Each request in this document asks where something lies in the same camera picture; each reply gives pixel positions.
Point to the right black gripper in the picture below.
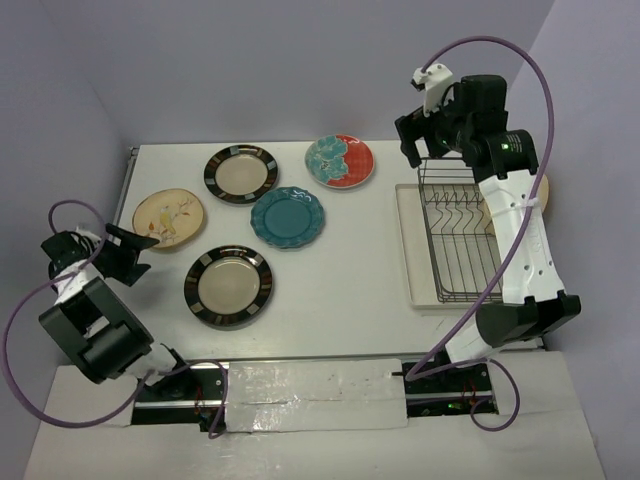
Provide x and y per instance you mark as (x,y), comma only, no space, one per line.
(411,127)

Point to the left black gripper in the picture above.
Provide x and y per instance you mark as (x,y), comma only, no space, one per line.
(131,270)

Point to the beige bird plate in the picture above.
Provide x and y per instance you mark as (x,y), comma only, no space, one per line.
(171,216)
(542,195)

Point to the teal scalloped plate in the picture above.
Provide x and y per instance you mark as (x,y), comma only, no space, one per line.
(287,217)

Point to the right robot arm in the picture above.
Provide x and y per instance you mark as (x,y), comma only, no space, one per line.
(526,297)

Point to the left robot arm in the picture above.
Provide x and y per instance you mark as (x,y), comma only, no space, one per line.
(98,333)

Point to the red and teal floral plate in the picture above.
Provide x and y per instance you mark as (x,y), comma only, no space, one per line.
(339,161)

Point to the black rim plate front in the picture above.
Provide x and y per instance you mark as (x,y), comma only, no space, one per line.
(228,287)

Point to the black rim plate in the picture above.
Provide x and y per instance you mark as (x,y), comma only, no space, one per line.
(241,174)
(228,287)

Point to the black rim plate rear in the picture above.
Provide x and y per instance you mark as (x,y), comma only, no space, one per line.
(241,174)

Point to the white drain tray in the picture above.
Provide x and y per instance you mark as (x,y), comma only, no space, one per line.
(415,250)

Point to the silver tape sheet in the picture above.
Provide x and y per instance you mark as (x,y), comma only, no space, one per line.
(306,396)

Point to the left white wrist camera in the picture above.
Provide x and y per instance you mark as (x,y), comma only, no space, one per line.
(88,240)

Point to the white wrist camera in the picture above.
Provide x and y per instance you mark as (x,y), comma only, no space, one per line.
(88,240)
(434,82)

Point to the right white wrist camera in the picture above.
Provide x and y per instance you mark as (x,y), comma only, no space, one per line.
(434,82)

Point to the black wire dish rack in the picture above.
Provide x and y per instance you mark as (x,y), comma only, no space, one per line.
(462,246)

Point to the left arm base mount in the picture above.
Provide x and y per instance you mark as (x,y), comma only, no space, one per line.
(197,396)

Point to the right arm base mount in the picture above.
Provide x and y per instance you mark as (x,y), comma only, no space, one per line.
(451,393)

